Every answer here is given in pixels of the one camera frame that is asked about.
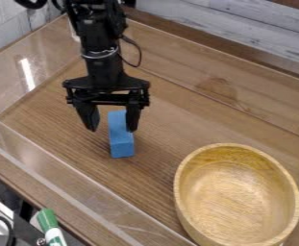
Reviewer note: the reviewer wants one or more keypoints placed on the green white marker pen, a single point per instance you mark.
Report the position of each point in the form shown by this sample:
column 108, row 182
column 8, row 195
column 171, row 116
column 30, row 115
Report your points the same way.
column 49, row 227

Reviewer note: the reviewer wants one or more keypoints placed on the clear acrylic tray wall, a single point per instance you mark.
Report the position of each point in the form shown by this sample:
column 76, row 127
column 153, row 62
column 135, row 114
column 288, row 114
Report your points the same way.
column 89, row 211

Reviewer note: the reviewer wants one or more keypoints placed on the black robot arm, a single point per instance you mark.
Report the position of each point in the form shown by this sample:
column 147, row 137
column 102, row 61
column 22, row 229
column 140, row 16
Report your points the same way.
column 98, row 23

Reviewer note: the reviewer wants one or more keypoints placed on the brown wooden bowl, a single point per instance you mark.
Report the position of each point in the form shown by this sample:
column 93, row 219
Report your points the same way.
column 236, row 198

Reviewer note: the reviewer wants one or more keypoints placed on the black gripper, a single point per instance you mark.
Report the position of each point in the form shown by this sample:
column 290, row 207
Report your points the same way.
column 106, row 86

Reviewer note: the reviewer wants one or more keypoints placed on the blue rectangular block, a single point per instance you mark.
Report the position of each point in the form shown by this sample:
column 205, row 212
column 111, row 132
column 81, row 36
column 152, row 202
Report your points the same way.
column 120, row 138

